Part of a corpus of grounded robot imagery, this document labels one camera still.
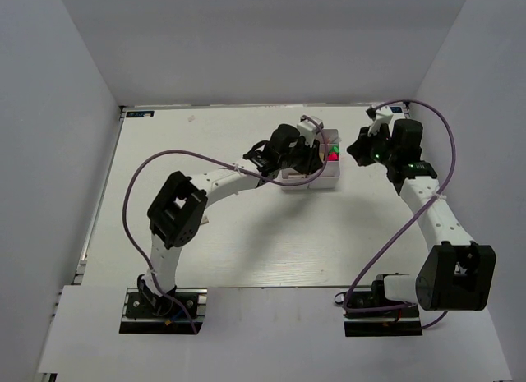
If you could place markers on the left white divided container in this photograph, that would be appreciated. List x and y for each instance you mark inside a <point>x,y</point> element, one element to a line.
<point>292,185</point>

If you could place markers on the right white divided container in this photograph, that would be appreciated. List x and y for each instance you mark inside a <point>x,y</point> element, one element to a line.
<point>330,175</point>

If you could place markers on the white divided container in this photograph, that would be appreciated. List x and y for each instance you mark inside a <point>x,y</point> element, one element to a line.
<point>292,185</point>
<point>330,175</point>

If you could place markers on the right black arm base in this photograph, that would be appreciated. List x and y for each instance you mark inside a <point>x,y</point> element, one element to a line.
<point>403,322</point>

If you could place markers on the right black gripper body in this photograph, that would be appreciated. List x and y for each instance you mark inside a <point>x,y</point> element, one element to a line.
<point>382,150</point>

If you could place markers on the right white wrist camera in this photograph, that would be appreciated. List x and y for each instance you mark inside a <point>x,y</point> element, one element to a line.
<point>379,116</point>

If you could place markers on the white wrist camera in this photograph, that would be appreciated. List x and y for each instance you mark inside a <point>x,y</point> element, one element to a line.
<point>310,128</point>
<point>379,116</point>

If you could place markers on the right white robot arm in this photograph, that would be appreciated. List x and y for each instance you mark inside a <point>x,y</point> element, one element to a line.
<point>457,273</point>

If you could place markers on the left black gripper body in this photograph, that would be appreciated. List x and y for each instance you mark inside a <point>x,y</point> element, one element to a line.
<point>301,156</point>

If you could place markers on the left blue table label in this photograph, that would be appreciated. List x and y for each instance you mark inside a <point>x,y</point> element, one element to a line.
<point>140,114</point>

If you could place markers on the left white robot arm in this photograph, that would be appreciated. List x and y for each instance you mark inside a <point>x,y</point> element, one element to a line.
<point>176,212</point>

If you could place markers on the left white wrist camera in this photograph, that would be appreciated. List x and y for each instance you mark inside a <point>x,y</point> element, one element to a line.
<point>310,128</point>

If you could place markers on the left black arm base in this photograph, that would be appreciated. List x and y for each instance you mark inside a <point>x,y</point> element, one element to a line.
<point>139,317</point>

